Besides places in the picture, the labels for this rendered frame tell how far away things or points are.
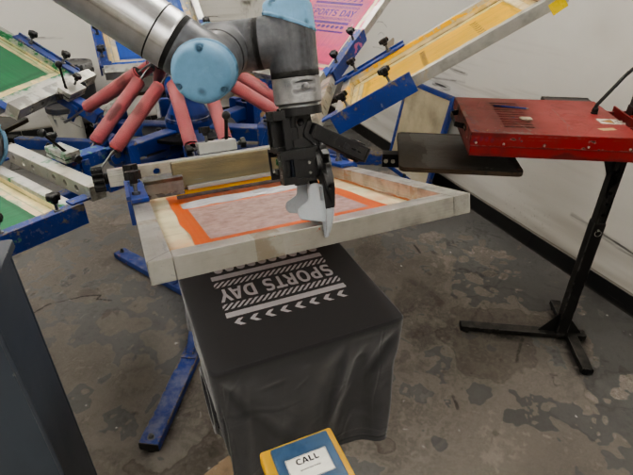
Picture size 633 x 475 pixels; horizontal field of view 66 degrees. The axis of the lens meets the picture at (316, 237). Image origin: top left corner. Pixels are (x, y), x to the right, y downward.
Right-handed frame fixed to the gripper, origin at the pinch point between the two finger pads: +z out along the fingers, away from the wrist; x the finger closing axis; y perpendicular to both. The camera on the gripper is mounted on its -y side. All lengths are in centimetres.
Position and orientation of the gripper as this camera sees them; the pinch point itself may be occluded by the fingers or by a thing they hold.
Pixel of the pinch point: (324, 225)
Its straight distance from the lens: 82.4
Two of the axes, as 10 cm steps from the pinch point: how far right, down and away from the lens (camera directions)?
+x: 3.8, 2.3, -9.0
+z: 1.1, 9.5, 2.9
